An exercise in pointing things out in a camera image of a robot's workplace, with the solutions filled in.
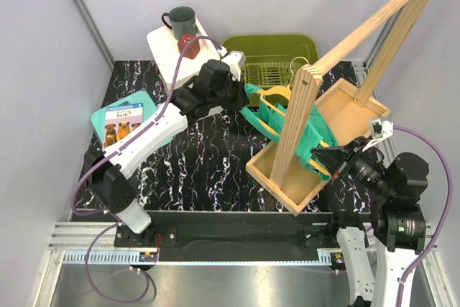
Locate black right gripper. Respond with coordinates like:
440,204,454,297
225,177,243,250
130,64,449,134
311,134,394,198

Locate green tank top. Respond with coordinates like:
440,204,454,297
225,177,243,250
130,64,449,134
240,83,339,181

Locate yellow clothes hanger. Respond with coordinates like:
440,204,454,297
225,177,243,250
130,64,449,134
256,56,337,180

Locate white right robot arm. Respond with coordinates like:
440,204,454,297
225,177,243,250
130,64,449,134
312,137,429,306

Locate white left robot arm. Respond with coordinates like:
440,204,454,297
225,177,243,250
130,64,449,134
83,51,249,247

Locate olive green plastic basket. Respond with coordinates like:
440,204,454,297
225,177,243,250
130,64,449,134
222,34,320,88

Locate red brown die block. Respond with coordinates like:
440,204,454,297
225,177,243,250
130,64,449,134
178,33,201,60

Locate white foam block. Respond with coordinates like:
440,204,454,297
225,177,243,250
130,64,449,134
146,24,220,91

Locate dark green mug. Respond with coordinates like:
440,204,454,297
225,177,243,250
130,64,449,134
161,6,198,40

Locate dog picture book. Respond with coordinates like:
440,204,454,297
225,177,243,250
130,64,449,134
103,103,143,148

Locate teal mat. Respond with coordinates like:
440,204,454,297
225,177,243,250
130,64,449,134
91,90,157,149

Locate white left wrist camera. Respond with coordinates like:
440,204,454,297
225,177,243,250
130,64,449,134
221,50,247,82

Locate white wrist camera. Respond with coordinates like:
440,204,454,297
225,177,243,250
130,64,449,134
221,50,247,82
363,118,393,151

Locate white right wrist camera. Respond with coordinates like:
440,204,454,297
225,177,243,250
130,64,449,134
363,118,393,151

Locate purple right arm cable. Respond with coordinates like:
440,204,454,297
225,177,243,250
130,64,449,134
362,125,454,307

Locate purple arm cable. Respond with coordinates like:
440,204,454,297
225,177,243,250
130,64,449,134
362,125,454,307
70,35,227,303

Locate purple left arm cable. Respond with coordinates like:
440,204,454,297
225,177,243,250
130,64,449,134
70,35,227,303

